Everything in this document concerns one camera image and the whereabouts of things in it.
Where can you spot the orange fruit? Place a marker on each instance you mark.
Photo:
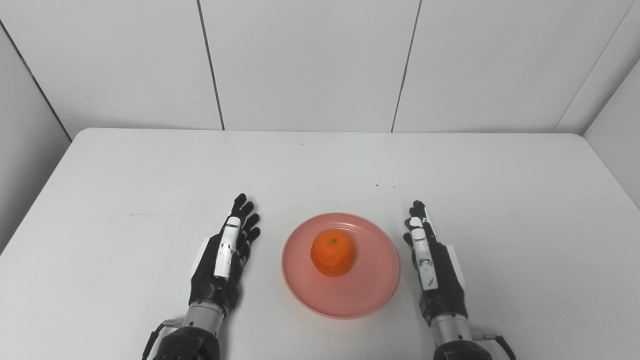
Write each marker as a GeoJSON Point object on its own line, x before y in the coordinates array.
{"type": "Point", "coordinates": [333, 252]}

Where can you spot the pink round plate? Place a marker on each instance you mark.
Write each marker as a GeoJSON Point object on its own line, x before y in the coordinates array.
{"type": "Point", "coordinates": [372, 280]}

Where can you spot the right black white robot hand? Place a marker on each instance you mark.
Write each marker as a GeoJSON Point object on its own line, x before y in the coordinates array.
{"type": "Point", "coordinates": [445, 285]}

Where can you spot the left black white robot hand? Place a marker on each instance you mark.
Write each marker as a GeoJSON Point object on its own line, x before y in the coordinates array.
{"type": "Point", "coordinates": [212, 285]}

